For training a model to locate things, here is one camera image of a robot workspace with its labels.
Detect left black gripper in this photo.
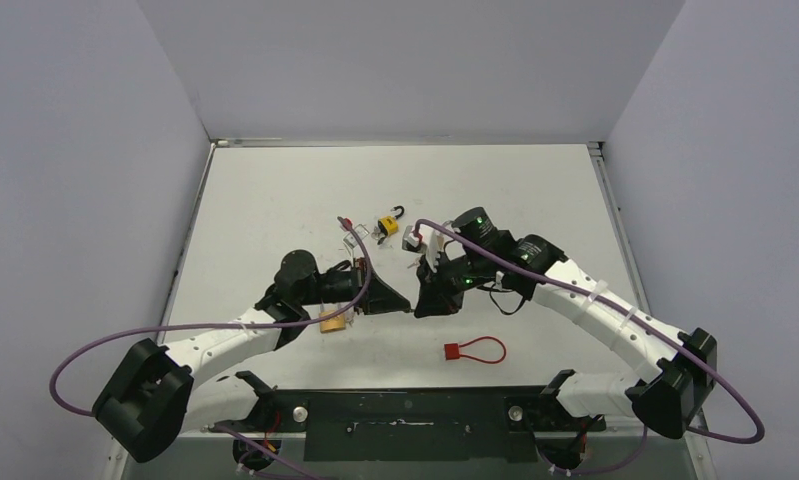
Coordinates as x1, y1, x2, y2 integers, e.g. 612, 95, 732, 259
299, 257, 411, 315

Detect keys of yellow padlock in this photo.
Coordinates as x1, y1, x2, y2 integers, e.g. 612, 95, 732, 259
371, 230, 387, 246

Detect yellow black padlock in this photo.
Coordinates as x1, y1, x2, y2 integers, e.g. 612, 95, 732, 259
376, 205, 405, 237

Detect brass padlock short shackle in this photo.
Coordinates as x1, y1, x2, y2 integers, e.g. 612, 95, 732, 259
402, 232, 445, 272

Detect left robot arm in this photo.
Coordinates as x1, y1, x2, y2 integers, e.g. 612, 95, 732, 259
92, 250, 411, 463

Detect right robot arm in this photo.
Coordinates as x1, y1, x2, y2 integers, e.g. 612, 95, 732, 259
402, 207, 717, 439

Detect brass padlock long shackle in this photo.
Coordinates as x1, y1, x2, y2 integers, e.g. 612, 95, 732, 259
319, 305, 354, 334

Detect red cable lock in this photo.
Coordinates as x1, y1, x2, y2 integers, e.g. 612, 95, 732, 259
442, 335, 508, 365

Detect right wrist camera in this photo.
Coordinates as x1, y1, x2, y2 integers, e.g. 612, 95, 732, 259
402, 225, 446, 272

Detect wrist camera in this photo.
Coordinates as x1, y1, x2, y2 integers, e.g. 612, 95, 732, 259
402, 225, 446, 272
338, 217, 371, 257

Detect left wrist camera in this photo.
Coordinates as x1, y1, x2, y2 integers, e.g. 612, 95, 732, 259
338, 217, 371, 257

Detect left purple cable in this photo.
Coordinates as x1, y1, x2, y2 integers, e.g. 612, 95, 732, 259
48, 215, 374, 480

